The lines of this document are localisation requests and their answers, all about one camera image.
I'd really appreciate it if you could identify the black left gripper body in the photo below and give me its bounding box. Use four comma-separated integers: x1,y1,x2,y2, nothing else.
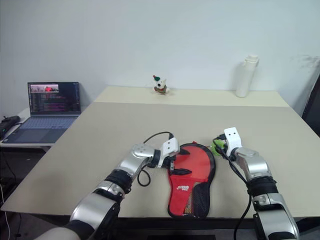
164,150,182,174

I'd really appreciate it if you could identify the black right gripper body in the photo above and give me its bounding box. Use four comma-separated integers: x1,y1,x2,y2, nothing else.
212,134,229,151

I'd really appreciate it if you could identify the red and black paddle case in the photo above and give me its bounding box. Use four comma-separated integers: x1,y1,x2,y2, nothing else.
166,141,216,220

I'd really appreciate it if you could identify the small green object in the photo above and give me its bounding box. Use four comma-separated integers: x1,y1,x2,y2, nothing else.
211,138,226,157

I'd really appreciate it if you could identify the white plastic bottle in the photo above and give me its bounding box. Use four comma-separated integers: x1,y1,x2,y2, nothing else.
235,54,260,98

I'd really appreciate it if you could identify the dark flat panel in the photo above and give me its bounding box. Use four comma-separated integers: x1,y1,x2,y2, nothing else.
146,234,216,240

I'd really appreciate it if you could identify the white plush dog toy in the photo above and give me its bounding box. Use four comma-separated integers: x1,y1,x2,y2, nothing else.
151,74,172,96

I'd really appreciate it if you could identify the black chair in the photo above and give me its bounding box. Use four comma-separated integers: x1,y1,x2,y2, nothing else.
301,73,320,139

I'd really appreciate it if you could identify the open grey laptop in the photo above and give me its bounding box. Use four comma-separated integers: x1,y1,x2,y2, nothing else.
4,81,82,145

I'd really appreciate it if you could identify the white rounded robot shell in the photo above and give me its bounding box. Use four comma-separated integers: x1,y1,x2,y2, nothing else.
33,223,81,240

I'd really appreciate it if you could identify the black handheld device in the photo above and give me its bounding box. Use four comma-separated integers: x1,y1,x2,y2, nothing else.
0,115,22,141

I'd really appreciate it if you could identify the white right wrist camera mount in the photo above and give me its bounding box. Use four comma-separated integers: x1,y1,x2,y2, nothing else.
223,126,244,154

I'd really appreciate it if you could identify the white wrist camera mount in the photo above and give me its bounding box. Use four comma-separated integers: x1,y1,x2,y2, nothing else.
156,139,181,168
223,126,244,154

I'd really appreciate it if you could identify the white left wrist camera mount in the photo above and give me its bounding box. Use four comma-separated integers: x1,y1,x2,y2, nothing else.
156,139,181,168

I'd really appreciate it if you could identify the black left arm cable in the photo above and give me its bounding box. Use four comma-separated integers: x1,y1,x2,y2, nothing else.
136,131,175,187

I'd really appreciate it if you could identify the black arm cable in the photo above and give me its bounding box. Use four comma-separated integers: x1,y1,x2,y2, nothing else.
136,131,175,187
213,143,253,240

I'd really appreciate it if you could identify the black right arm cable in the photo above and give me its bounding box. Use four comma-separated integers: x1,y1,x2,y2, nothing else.
213,143,253,240

